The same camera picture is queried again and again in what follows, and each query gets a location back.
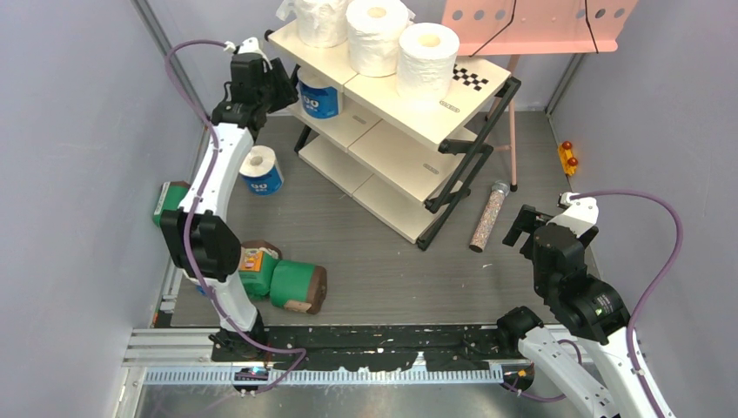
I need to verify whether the green wrapped package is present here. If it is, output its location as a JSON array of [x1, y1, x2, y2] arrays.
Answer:
[[238, 240, 282, 300], [152, 180, 191, 227], [270, 260, 327, 314]]

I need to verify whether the white paper towel roll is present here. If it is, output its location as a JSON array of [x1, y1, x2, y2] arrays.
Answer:
[[346, 0, 415, 78], [396, 23, 460, 102], [275, 0, 351, 48]]

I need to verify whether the cream three-tier shelf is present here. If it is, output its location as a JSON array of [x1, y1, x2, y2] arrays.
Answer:
[[265, 23, 520, 250]]

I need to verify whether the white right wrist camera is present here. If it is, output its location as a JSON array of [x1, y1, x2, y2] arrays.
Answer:
[[552, 192, 599, 236]]

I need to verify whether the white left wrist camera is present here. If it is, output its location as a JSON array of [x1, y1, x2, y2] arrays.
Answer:
[[223, 37, 273, 70]]

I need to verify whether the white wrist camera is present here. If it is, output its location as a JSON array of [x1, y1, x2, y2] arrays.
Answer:
[[552, 192, 599, 236], [223, 37, 273, 70]]

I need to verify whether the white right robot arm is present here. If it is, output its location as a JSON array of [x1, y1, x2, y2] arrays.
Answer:
[[496, 199, 674, 417]]

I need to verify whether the blue paper towel roll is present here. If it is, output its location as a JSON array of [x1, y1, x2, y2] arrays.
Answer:
[[238, 145, 284, 196], [298, 67, 344, 119]]

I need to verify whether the glitter microphone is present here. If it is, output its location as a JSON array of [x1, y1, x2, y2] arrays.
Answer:
[[469, 181, 511, 253]]

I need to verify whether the pink music stand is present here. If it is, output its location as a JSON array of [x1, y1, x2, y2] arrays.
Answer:
[[441, 0, 640, 192]]

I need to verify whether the yellow toy with orange balls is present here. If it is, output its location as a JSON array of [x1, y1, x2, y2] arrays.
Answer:
[[557, 141, 579, 177]]

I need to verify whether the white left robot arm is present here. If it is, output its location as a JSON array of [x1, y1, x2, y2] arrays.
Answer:
[[160, 50, 297, 361]]

